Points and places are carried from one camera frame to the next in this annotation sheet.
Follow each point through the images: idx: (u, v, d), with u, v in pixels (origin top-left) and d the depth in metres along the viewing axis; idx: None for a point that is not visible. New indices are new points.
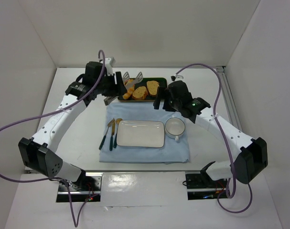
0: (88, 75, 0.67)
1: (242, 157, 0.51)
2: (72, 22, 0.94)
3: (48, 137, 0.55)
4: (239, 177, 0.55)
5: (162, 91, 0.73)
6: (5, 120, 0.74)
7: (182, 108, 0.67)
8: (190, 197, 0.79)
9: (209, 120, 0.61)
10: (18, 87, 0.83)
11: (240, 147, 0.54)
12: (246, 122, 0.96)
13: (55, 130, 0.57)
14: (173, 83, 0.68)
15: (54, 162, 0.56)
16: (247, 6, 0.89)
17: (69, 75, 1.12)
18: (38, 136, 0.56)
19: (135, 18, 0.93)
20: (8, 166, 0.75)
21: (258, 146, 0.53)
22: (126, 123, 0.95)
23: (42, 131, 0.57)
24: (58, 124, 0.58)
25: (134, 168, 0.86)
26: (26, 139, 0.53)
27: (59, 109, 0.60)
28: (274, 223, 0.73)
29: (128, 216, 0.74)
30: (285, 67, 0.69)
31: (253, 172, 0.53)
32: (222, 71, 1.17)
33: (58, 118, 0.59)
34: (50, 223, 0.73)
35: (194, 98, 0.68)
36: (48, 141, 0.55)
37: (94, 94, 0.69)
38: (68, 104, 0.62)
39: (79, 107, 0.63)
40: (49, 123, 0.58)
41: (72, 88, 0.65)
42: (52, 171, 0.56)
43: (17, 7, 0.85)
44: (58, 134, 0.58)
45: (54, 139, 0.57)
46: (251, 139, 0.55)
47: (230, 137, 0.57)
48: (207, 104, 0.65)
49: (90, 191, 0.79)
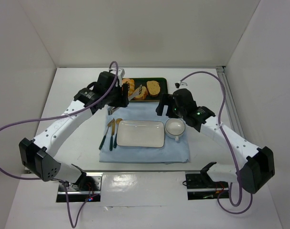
0: (100, 84, 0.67)
1: (248, 167, 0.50)
2: (72, 21, 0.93)
3: (48, 141, 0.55)
4: (245, 186, 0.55)
5: (166, 98, 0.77)
6: (5, 120, 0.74)
7: (187, 116, 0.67)
8: (190, 197, 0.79)
9: (214, 129, 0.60)
10: (18, 87, 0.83)
11: (246, 157, 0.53)
12: (245, 122, 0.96)
13: (56, 135, 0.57)
14: (179, 90, 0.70)
15: (51, 167, 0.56)
16: (247, 6, 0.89)
17: (69, 75, 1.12)
18: (40, 139, 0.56)
19: (135, 18, 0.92)
20: (8, 167, 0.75)
21: (264, 156, 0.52)
22: (126, 123, 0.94)
23: (44, 135, 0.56)
24: (61, 130, 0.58)
25: (134, 168, 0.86)
26: (27, 140, 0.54)
27: (64, 114, 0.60)
28: (274, 223, 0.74)
29: (128, 216, 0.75)
30: (285, 68, 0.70)
31: (260, 182, 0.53)
32: (222, 71, 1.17)
33: (61, 123, 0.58)
34: (50, 223, 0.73)
35: (198, 107, 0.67)
36: (48, 145, 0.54)
37: (102, 103, 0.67)
38: (74, 109, 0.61)
39: (84, 114, 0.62)
40: (52, 127, 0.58)
41: (81, 95, 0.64)
42: (48, 175, 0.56)
43: (16, 5, 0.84)
44: (59, 139, 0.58)
45: (55, 144, 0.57)
46: (257, 147, 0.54)
47: (236, 147, 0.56)
48: (212, 113, 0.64)
49: (90, 191, 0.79)
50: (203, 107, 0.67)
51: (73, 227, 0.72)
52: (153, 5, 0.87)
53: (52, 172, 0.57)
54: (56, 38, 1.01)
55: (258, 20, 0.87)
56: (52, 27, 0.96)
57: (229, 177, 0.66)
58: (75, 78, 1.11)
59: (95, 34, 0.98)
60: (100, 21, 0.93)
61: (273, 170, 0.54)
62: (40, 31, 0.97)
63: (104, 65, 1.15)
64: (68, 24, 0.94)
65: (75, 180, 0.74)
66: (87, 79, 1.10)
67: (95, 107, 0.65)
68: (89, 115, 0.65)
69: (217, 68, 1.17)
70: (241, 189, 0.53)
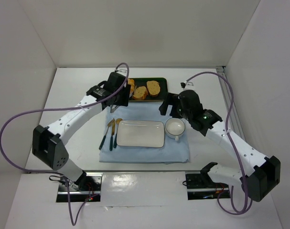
0: (110, 82, 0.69)
1: (256, 176, 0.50)
2: (72, 21, 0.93)
3: (62, 129, 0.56)
4: (251, 195, 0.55)
5: (171, 98, 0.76)
6: (5, 120, 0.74)
7: (193, 119, 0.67)
8: (190, 197, 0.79)
9: (221, 135, 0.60)
10: (18, 86, 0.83)
11: (253, 166, 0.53)
12: (245, 122, 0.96)
13: (69, 124, 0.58)
14: (186, 92, 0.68)
15: (61, 155, 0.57)
16: (247, 6, 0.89)
17: (69, 75, 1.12)
18: (53, 127, 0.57)
19: (135, 18, 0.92)
20: (8, 167, 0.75)
21: (272, 165, 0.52)
22: (126, 123, 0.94)
23: (58, 123, 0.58)
24: (75, 119, 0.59)
25: (134, 168, 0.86)
26: (41, 127, 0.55)
27: (78, 106, 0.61)
28: (274, 223, 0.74)
29: (128, 216, 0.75)
30: (285, 68, 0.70)
31: (265, 191, 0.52)
32: (222, 71, 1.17)
33: (74, 114, 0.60)
34: (50, 223, 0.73)
35: (205, 110, 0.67)
36: (61, 132, 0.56)
37: (112, 100, 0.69)
38: (87, 103, 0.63)
39: (95, 108, 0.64)
40: (66, 117, 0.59)
41: (93, 90, 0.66)
42: (57, 163, 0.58)
43: (16, 5, 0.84)
44: (71, 129, 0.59)
45: (68, 132, 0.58)
46: (264, 157, 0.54)
47: (244, 155, 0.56)
48: (219, 118, 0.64)
49: (90, 191, 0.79)
50: (210, 110, 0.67)
51: (73, 224, 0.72)
52: (153, 5, 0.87)
53: (60, 161, 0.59)
54: (56, 39, 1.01)
55: (258, 20, 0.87)
56: (52, 27, 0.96)
57: (230, 181, 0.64)
58: (75, 78, 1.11)
59: (95, 34, 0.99)
60: (101, 21, 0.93)
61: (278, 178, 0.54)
62: (40, 31, 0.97)
63: (104, 65, 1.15)
64: (68, 24, 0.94)
65: (76, 178, 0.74)
66: (87, 78, 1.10)
67: (105, 103, 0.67)
68: (99, 110, 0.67)
69: (217, 68, 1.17)
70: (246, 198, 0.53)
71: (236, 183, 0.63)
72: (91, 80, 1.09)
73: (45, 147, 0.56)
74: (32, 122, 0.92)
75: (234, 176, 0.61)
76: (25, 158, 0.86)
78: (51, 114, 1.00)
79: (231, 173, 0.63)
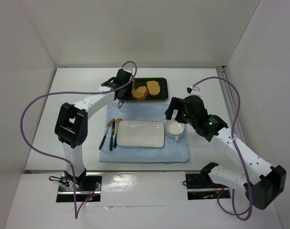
0: (119, 78, 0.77)
1: (262, 186, 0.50)
2: (71, 21, 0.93)
3: (87, 106, 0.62)
4: (255, 202, 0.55)
5: (177, 102, 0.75)
6: (5, 121, 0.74)
7: (198, 125, 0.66)
8: (190, 197, 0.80)
9: (227, 142, 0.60)
10: (19, 86, 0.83)
11: (259, 175, 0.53)
12: (245, 122, 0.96)
13: (92, 103, 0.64)
14: (190, 98, 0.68)
15: (83, 131, 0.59)
16: (247, 6, 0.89)
17: (69, 75, 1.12)
18: (79, 104, 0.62)
19: (135, 18, 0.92)
20: (8, 166, 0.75)
21: (278, 175, 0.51)
22: (126, 123, 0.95)
23: (82, 102, 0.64)
24: (96, 101, 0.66)
25: (134, 167, 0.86)
26: (68, 103, 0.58)
27: (97, 92, 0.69)
28: (274, 223, 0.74)
29: (128, 216, 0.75)
30: (285, 68, 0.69)
31: (270, 199, 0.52)
32: (222, 71, 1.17)
33: (95, 97, 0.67)
34: (50, 223, 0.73)
35: (210, 116, 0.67)
36: (87, 108, 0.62)
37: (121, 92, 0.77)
38: (103, 90, 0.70)
39: (109, 96, 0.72)
40: (88, 98, 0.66)
41: (107, 82, 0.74)
42: (79, 140, 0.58)
43: (16, 6, 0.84)
44: (92, 109, 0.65)
45: (90, 111, 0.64)
46: (271, 166, 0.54)
47: (250, 163, 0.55)
48: (224, 124, 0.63)
49: (90, 191, 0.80)
50: (215, 116, 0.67)
51: (75, 217, 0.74)
52: (153, 5, 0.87)
53: (80, 139, 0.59)
54: (56, 39, 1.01)
55: (258, 20, 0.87)
56: (52, 27, 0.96)
57: (230, 183, 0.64)
58: (75, 78, 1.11)
59: (95, 34, 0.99)
60: (101, 21, 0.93)
61: (283, 186, 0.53)
62: (40, 31, 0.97)
63: (104, 65, 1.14)
64: (68, 25, 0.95)
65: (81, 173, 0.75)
66: (87, 79, 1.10)
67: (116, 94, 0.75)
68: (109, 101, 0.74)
69: (217, 68, 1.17)
70: (251, 206, 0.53)
71: (236, 186, 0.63)
72: (91, 80, 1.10)
73: (69, 125, 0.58)
74: (32, 122, 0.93)
75: (236, 181, 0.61)
76: (25, 158, 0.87)
78: (51, 114, 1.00)
79: (234, 177, 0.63)
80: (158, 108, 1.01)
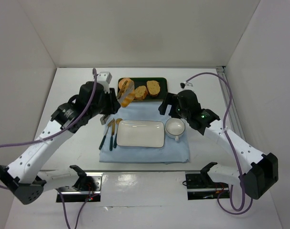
0: (81, 98, 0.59)
1: (252, 172, 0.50)
2: (71, 21, 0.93)
3: (22, 170, 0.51)
4: (249, 192, 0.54)
5: (170, 98, 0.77)
6: (4, 121, 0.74)
7: (191, 119, 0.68)
8: (190, 197, 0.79)
9: (219, 133, 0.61)
10: (18, 86, 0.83)
11: (251, 163, 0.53)
12: (245, 122, 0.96)
13: (30, 163, 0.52)
14: (183, 92, 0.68)
15: (31, 192, 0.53)
16: (247, 6, 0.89)
17: (69, 75, 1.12)
18: (14, 167, 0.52)
19: (135, 18, 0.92)
20: (8, 166, 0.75)
21: (269, 162, 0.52)
22: (126, 123, 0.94)
23: (18, 162, 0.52)
24: (36, 157, 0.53)
25: (134, 168, 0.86)
26: (0, 170, 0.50)
27: (38, 139, 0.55)
28: (274, 223, 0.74)
29: (128, 217, 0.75)
30: (285, 68, 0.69)
31: (263, 188, 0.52)
32: (222, 71, 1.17)
33: (36, 149, 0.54)
34: (50, 223, 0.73)
35: (203, 109, 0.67)
36: (21, 175, 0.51)
37: (84, 120, 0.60)
38: (50, 132, 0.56)
39: (62, 136, 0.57)
40: (26, 154, 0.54)
41: (59, 113, 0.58)
42: (29, 199, 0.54)
43: (16, 6, 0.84)
44: (35, 166, 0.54)
45: (31, 171, 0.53)
46: (262, 154, 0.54)
47: (241, 152, 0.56)
48: (216, 117, 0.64)
49: (90, 191, 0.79)
50: (208, 109, 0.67)
51: None
52: (153, 4, 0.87)
53: (33, 195, 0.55)
54: (56, 38, 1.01)
55: (258, 20, 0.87)
56: (52, 27, 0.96)
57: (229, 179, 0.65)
58: (75, 78, 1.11)
59: (95, 34, 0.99)
60: (101, 21, 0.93)
61: (276, 176, 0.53)
62: (39, 31, 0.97)
63: (104, 65, 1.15)
64: (68, 25, 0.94)
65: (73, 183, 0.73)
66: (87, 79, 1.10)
67: (76, 126, 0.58)
68: (69, 135, 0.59)
69: (217, 68, 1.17)
70: None
71: (235, 182, 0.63)
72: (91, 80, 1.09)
73: None
74: (32, 122, 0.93)
75: (232, 174, 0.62)
76: None
78: (51, 114, 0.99)
79: (230, 171, 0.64)
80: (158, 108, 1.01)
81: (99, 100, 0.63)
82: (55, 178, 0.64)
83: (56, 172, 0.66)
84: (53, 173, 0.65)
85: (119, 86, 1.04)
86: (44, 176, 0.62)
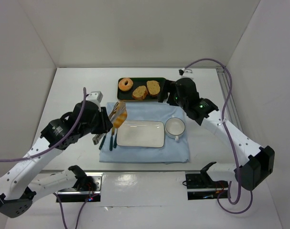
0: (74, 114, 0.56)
1: (250, 165, 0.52)
2: (71, 21, 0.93)
3: (7, 187, 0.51)
4: (243, 183, 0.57)
5: (168, 85, 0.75)
6: (4, 121, 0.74)
7: (188, 108, 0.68)
8: (190, 197, 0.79)
9: (217, 124, 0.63)
10: (18, 87, 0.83)
11: (248, 156, 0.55)
12: (245, 122, 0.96)
13: (17, 180, 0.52)
14: (182, 79, 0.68)
15: (18, 206, 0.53)
16: (247, 6, 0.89)
17: (69, 75, 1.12)
18: (1, 183, 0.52)
19: (135, 18, 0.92)
20: (7, 166, 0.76)
21: (266, 155, 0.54)
22: (126, 123, 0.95)
23: (5, 179, 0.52)
24: (23, 174, 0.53)
25: (134, 168, 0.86)
26: None
27: (26, 156, 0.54)
28: (274, 223, 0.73)
29: (128, 217, 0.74)
30: (285, 68, 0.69)
31: (258, 180, 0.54)
32: (222, 70, 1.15)
33: (23, 166, 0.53)
34: (50, 223, 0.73)
35: (201, 99, 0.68)
36: (7, 192, 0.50)
37: (74, 138, 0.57)
38: (38, 150, 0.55)
39: (50, 153, 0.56)
40: (14, 170, 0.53)
41: (49, 130, 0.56)
42: (16, 212, 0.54)
43: (16, 6, 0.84)
44: (22, 183, 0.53)
45: (18, 188, 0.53)
46: (259, 147, 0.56)
47: (239, 144, 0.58)
48: (215, 107, 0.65)
49: (90, 191, 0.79)
50: (206, 99, 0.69)
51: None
52: (153, 5, 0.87)
53: (21, 209, 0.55)
54: (56, 39, 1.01)
55: (258, 19, 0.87)
56: (52, 27, 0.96)
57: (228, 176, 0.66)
58: (74, 78, 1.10)
59: (95, 34, 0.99)
60: (100, 21, 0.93)
61: (271, 168, 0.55)
62: (39, 31, 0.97)
63: (104, 65, 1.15)
64: (68, 25, 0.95)
65: (71, 184, 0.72)
66: (87, 79, 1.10)
67: (64, 144, 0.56)
68: (58, 152, 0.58)
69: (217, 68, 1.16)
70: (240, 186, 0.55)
71: (232, 178, 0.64)
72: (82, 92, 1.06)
73: None
74: (32, 122, 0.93)
75: (229, 169, 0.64)
76: None
78: (51, 114, 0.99)
79: (227, 167, 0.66)
80: (158, 107, 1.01)
81: (92, 120, 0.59)
82: (48, 187, 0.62)
83: (49, 179, 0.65)
84: (46, 181, 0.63)
85: (119, 86, 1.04)
86: (35, 185, 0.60)
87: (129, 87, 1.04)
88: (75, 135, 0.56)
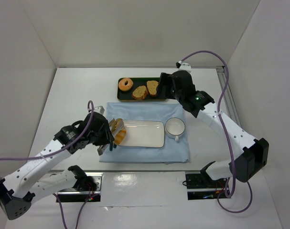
0: (86, 122, 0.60)
1: (244, 157, 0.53)
2: (71, 21, 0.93)
3: (17, 183, 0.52)
4: (237, 176, 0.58)
5: (165, 78, 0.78)
6: (4, 121, 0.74)
7: (185, 100, 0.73)
8: (190, 197, 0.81)
9: (212, 117, 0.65)
10: (18, 87, 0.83)
11: (242, 147, 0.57)
12: (245, 121, 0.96)
13: (27, 177, 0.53)
14: (179, 73, 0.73)
15: (18, 207, 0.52)
16: (247, 6, 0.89)
17: (69, 75, 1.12)
18: (10, 179, 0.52)
19: (135, 18, 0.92)
20: (8, 166, 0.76)
21: (261, 147, 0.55)
22: (126, 123, 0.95)
23: (15, 175, 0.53)
24: (34, 172, 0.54)
25: (134, 167, 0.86)
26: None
27: (39, 155, 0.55)
28: (274, 223, 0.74)
29: (128, 217, 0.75)
30: (285, 68, 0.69)
31: (252, 171, 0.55)
32: (222, 71, 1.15)
33: (35, 165, 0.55)
34: (50, 223, 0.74)
35: (198, 92, 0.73)
36: (16, 188, 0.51)
37: (83, 143, 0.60)
38: (51, 150, 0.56)
39: (61, 155, 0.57)
40: (25, 168, 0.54)
41: (62, 133, 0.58)
42: (15, 214, 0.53)
43: (17, 7, 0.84)
44: (30, 182, 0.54)
45: (25, 186, 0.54)
46: (254, 139, 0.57)
47: (234, 136, 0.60)
48: (211, 99, 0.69)
49: (90, 191, 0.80)
50: (202, 92, 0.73)
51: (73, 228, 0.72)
52: (153, 5, 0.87)
53: (20, 211, 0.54)
54: (56, 39, 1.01)
55: (258, 19, 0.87)
56: (52, 28, 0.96)
57: (226, 174, 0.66)
58: (75, 78, 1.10)
59: (95, 34, 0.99)
60: (100, 21, 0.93)
61: (265, 161, 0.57)
62: (40, 31, 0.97)
63: (104, 65, 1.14)
64: (68, 25, 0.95)
65: (71, 184, 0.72)
66: (87, 79, 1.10)
67: (75, 147, 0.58)
68: (67, 155, 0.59)
69: (217, 68, 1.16)
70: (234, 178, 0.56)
71: (230, 174, 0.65)
72: (88, 104, 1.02)
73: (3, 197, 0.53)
74: (32, 122, 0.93)
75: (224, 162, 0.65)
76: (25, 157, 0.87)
78: (50, 114, 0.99)
79: (223, 163, 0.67)
80: (158, 108, 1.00)
81: (100, 131, 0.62)
82: (47, 187, 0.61)
83: (48, 179, 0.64)
84: (46, 182, 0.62)
85: (119, 86, 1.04)
86: (34, 187, 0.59)
87: (129, 87, 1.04)
88: (84, 140, 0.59)
